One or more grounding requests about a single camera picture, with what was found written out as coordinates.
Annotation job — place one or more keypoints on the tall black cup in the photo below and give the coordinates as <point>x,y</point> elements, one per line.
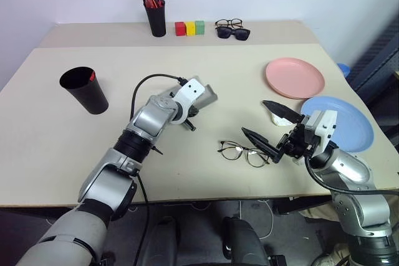
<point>156,20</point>

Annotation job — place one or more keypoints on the dark blue furniture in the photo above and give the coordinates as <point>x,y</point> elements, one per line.
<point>378,60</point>

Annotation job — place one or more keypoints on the dark rounded shape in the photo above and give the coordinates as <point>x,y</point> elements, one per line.
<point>163,241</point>
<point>244,241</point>

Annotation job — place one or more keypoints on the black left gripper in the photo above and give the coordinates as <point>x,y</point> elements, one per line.
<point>192,112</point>

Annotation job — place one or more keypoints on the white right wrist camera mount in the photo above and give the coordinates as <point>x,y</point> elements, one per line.
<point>324,126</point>

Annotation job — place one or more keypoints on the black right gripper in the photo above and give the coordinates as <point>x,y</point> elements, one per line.
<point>296,144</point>

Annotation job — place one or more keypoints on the black sunglasses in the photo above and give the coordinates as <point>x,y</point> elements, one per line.
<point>233,33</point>

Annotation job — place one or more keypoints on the thin dark frame glasses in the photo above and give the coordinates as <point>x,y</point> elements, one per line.
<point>229,23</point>

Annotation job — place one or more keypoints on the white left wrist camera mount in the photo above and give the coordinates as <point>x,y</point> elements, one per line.
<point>188,92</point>

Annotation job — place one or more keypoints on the tortoiseshell frame glasses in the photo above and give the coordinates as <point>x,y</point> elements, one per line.
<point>231,153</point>

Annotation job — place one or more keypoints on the gray glasses case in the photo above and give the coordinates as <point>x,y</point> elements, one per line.
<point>208,95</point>

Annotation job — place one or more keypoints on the red black marker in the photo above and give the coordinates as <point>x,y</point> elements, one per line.
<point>161,3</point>
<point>146,0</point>

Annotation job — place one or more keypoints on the beige shoe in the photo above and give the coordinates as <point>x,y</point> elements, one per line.
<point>330,255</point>

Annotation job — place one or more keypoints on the pink plate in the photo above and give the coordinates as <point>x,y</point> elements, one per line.
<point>294,77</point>

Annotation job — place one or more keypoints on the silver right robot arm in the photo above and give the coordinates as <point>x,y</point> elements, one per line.
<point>352,172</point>

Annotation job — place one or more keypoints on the small white object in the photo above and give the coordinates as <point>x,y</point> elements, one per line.
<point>279,120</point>

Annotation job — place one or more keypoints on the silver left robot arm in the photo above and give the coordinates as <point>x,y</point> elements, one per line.
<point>146,121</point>

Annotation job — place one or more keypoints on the green block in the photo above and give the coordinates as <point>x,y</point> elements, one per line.
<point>199,27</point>

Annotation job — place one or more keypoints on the red block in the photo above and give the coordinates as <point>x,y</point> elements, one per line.
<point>179,28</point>

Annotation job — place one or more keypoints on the yellow block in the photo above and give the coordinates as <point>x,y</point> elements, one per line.
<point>190,28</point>

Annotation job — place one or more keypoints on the blue plate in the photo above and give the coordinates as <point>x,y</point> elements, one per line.
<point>352,122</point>

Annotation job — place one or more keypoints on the blue round object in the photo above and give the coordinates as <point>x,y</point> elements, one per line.
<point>343,68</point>

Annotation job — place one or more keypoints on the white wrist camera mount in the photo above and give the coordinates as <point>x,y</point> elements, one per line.
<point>324,126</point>
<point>188,92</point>

